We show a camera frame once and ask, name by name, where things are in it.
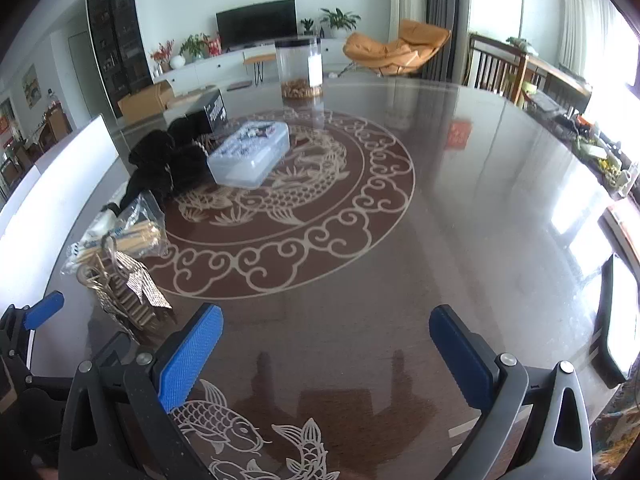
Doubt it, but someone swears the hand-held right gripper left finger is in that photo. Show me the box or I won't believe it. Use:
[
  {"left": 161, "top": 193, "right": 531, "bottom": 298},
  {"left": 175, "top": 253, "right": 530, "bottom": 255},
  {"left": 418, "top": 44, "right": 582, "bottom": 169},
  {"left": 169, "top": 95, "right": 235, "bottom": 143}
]
[{"left": 59, "top": 304, "right": 224, "bottom": 480}]

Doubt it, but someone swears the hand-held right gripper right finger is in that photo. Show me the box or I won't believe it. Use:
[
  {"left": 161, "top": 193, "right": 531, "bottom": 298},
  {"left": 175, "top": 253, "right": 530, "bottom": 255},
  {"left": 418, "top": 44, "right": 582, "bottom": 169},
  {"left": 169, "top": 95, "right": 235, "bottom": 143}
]
[{"left": 429, "top": 304, "right": 596, "bottom": 480}]

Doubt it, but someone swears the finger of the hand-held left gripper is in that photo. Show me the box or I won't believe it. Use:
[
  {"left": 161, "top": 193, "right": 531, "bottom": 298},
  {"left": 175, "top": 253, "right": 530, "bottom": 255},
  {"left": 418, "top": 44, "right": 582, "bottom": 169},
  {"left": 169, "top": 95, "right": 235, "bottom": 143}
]
[{"left": 0, "top": 291, "right": 65, "bottom": 376}]

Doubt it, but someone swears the clear hair claw clip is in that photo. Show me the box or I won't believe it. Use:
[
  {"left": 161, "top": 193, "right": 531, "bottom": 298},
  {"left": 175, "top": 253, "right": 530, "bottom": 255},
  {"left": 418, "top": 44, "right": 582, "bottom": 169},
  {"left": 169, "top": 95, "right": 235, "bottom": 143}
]
[{"left": 75, "top": 235, "right": 176, "bottom": 333}]

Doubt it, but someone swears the white cosmetic tube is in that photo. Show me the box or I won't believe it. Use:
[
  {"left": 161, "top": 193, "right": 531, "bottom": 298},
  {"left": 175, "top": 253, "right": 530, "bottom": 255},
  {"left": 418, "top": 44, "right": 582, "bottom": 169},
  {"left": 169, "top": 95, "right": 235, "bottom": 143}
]
[{"left": 75, "top": 202, "right": 123, "bottom": 261}]

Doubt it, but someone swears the bag of cotton swabs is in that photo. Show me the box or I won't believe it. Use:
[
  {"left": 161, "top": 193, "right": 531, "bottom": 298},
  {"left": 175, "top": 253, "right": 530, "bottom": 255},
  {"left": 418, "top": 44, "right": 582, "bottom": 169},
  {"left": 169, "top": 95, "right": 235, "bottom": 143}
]
[{"left": 61, "top": 192, "right": 168, "bottom": 276}]

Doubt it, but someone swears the black fuzzy cloth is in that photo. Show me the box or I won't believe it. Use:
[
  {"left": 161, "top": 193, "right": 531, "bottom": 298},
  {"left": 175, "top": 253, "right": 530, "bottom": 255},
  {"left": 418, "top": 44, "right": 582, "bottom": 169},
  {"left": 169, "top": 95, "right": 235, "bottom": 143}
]
[{"left": 125, "top": 119, "right": 217, "bottom": 201}]

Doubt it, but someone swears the clear plastic lidded box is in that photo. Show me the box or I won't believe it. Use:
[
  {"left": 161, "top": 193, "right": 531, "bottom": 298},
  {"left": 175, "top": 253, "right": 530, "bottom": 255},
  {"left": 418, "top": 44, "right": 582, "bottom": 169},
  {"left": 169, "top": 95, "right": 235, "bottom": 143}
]
[{"left": 206, "top": 121, "right": 291, "bottom": 191}]

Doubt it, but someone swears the black carton box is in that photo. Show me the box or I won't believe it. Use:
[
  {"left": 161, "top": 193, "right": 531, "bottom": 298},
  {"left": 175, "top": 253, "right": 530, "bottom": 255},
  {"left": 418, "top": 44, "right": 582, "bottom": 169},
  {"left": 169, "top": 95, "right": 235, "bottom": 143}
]
[{"left": 185, "top": 91, "right": 228, "bottom": 133}]

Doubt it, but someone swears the black framed panel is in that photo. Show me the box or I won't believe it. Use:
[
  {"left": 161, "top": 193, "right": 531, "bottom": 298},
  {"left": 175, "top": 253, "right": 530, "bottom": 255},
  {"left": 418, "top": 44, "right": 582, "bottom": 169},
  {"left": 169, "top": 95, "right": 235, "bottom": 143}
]
[{"left": 595, "top": 252, "right": 638, "bottom": 386}]

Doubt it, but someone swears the brown cardboard box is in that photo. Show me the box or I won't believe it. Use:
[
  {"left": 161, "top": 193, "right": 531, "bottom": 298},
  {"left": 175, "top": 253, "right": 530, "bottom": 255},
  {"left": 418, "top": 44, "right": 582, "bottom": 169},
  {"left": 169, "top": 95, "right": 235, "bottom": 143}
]
[{"left": 117, "top": 81, "right": 175, "bottom": 123}]

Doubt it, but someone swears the red flower bouquet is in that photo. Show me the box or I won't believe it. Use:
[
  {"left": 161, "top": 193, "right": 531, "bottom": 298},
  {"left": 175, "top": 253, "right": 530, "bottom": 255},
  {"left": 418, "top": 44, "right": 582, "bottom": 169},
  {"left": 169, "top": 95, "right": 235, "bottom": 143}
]
[{"left": 150, "top": 40, "right": 175, "bottom": 73}]

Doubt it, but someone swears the dark display cabinet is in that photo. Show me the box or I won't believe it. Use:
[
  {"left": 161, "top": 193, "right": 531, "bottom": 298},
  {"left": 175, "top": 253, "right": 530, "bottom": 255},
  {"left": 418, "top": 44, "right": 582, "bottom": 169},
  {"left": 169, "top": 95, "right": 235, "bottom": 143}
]
[{"left": 85, "top": 0, "right": 153, "bottom": 93}]

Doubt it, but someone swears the white tv cabinet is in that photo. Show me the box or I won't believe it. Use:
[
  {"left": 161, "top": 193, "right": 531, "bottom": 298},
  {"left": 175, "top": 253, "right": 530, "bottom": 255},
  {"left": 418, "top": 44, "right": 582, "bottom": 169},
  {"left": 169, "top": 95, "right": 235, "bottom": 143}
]
[{"left": 152, "top": 37, "right": 351, "bottom": 93}]

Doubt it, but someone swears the dark wooden slatted chair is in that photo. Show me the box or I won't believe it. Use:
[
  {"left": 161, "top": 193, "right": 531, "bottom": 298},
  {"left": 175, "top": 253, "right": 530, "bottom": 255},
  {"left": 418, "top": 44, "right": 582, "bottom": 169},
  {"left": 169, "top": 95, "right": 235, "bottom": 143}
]
[{"left": 465, "top": 32, "right": 531, "bottom": 106}]

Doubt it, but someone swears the wooden side desk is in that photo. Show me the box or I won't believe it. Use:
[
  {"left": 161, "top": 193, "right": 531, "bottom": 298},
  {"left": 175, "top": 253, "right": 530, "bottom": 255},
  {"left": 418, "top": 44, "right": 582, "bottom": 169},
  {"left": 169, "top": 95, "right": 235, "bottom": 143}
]
[{"left": 525, "top": 55, "right": 593, "bottom": 116}]

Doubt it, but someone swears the bushy green potted plant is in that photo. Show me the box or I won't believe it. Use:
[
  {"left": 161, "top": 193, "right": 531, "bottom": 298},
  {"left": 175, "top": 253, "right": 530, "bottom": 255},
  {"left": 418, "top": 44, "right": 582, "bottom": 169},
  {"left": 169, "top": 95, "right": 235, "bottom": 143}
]
[{"left": 180, "top": 33, "right": 211, "bottom": 61}]

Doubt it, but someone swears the wooden stool with black legs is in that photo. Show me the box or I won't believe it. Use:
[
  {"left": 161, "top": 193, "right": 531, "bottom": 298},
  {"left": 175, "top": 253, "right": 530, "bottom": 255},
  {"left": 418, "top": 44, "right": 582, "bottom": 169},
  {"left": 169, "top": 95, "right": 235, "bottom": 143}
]
[{"left": 243, "top": 50, "right": 277, "bottom": 83}]

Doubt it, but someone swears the orange lounge chair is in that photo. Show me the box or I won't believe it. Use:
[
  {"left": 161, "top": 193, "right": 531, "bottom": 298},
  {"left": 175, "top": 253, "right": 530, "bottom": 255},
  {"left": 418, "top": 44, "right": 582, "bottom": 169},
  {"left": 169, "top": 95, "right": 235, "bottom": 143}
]
[{"left": 342, "top": 19, "right": 452, "bottom": 78}]

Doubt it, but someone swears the clear jar with black lid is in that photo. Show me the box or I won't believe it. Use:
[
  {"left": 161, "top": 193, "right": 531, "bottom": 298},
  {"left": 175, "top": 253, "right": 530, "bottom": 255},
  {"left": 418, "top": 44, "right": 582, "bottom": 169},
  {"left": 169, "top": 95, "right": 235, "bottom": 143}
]
[{"left": 275, "top": 37, "right": 323, "bottom": 100}]

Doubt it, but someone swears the black television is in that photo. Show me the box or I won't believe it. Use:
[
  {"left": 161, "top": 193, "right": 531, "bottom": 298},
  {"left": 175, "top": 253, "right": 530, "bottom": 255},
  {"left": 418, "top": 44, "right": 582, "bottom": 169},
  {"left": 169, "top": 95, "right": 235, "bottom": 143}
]
[{"left": 216, "top": 0, "right": 297, "bottom": 50}]

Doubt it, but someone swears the grey curtain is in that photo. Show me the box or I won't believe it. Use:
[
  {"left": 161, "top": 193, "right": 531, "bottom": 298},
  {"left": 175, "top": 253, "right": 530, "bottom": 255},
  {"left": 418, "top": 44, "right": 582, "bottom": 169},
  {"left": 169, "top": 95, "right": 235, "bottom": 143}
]
[{"left": 422, "top": 0, "right": 460, "bottom": 81}]

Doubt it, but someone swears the large green potted plant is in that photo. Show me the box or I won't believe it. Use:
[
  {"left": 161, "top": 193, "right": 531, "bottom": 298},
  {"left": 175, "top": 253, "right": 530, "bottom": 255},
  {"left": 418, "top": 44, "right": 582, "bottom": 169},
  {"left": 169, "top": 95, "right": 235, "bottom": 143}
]
[{"left": 319, "top": 7, "right": 362, "bottom": 40}]

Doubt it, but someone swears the white window curtain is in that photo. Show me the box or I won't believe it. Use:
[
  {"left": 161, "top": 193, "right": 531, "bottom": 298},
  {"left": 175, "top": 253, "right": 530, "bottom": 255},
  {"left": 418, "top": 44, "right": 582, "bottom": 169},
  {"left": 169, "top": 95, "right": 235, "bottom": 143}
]
[{"left": 560, "top": 0, "right": 626, "bottom": 91}]

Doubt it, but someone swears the framed wall painting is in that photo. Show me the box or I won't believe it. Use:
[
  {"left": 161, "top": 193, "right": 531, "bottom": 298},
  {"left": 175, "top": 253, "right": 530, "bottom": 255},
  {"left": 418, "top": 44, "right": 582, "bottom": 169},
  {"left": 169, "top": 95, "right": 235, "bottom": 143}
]
[{"left": 21, "top": 64, "right": 42, "bottom": 110}]

